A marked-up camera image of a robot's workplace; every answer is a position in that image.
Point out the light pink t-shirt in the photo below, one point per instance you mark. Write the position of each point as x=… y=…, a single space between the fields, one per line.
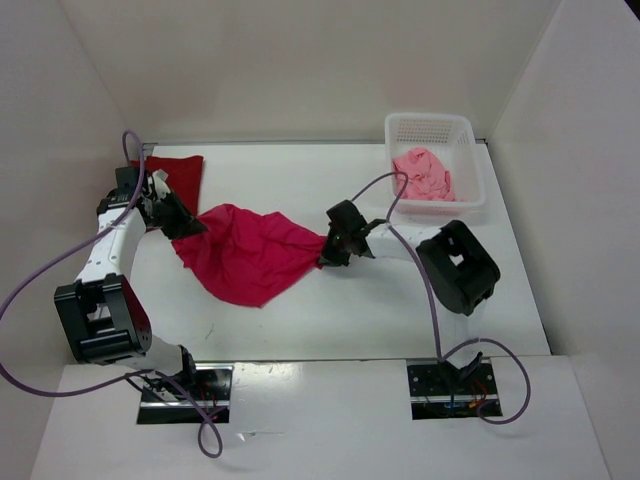
x=422 y=176

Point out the red t-shirt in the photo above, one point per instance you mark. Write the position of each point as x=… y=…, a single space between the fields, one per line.
x=184 y=177

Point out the white plastic basket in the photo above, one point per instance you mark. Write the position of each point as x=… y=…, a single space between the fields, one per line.
x=451 y=139

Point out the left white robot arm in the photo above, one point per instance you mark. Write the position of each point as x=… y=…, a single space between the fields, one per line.
x=102 y=317

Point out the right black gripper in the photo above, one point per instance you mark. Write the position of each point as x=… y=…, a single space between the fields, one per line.
x=330 y=255

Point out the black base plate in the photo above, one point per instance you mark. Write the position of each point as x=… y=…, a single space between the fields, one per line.
x=439 y=391
x=162 y=404

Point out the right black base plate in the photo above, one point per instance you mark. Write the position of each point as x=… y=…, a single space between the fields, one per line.
x=439 y=391

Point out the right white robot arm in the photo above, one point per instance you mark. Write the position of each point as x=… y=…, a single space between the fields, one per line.
x=457 y=272

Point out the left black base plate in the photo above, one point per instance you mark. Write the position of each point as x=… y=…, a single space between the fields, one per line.
x=162 y=404

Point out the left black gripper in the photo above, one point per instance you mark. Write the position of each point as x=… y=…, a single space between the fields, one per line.
x=185 y=225

